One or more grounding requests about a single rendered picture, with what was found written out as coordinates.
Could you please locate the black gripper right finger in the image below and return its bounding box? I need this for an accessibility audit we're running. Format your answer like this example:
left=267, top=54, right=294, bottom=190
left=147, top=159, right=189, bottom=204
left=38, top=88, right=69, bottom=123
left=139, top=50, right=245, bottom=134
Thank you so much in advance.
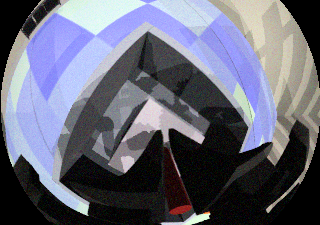
left=168, top=129, right=273, bottom=216

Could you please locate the red peg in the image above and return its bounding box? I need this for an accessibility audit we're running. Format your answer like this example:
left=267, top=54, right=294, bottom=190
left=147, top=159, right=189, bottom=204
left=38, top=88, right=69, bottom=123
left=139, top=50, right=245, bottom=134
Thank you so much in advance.
left=164, top=146, right=192, bottom=214

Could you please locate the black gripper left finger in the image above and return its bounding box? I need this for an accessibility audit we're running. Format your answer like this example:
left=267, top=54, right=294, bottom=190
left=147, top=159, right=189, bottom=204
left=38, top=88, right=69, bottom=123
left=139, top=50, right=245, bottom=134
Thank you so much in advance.
left=69, top=130, right=165, bottom=222

